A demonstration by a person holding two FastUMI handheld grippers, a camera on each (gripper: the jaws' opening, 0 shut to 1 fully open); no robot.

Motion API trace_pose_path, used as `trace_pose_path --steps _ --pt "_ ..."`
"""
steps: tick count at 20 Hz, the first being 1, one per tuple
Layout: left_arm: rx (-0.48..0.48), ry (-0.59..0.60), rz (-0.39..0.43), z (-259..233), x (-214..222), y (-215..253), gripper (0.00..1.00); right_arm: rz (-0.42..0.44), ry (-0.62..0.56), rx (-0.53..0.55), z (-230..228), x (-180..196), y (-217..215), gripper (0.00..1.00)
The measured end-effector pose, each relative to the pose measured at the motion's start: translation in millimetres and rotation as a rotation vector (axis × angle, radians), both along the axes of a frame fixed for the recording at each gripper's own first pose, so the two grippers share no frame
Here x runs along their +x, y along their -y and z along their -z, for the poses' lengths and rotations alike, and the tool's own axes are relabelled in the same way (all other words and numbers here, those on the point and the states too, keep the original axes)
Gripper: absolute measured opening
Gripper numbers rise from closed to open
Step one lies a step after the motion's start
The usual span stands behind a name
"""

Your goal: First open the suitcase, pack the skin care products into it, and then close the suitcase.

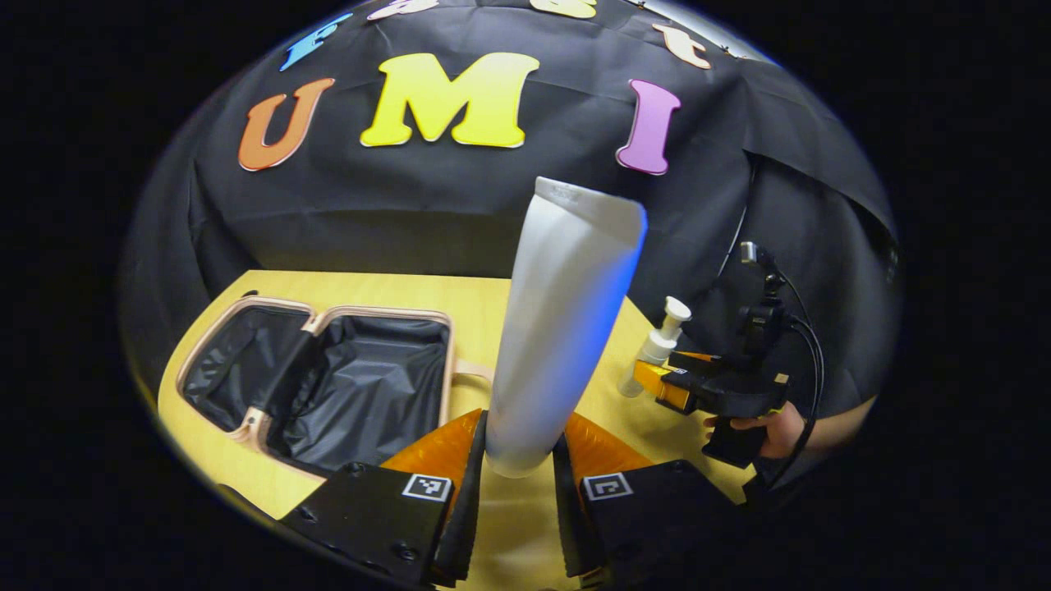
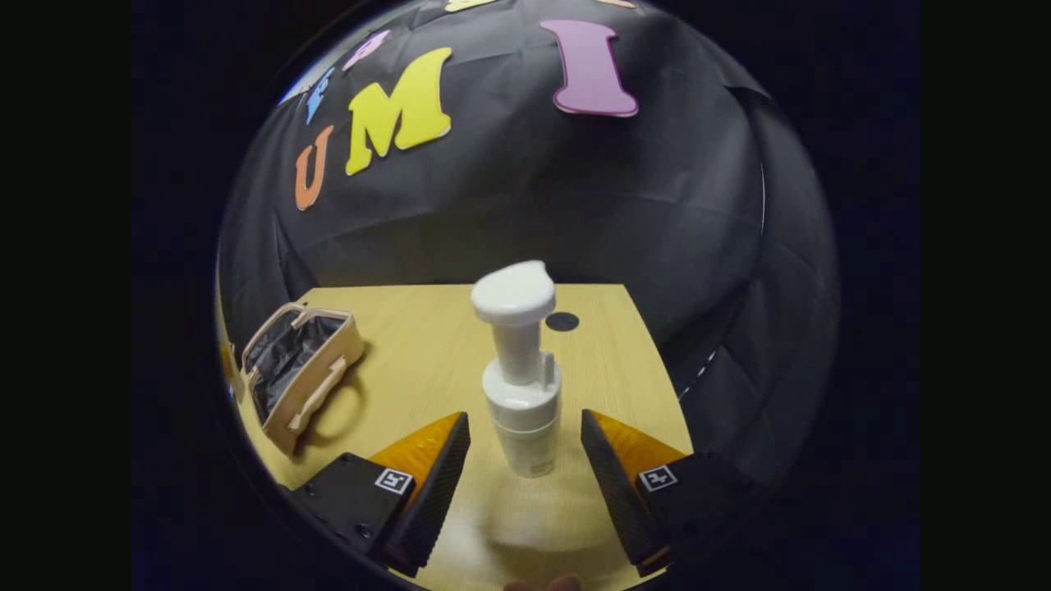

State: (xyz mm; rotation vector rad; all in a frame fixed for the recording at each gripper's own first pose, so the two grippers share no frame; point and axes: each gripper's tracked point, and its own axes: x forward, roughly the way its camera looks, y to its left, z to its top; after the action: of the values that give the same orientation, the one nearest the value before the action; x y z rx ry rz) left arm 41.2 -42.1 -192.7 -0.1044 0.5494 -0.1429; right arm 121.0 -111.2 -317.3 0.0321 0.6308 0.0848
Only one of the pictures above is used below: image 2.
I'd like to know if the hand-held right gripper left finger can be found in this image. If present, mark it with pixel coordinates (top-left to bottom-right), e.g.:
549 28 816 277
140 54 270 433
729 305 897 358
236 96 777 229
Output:
291 412 471 578

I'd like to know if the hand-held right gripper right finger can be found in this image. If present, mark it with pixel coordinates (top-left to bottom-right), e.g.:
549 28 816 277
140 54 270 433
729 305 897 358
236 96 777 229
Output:
581 410 769 578

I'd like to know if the black backdrop cloth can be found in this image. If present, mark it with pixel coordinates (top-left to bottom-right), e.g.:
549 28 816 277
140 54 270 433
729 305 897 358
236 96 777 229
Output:
218 0 840 493

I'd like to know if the white pump bottle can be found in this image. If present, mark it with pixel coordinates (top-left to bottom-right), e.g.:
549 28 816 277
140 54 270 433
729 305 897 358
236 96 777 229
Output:
470 260 563 479

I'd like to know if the beige suitcase with black lining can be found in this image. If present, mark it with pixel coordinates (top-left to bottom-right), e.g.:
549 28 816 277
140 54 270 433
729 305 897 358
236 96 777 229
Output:
240 302 368 456

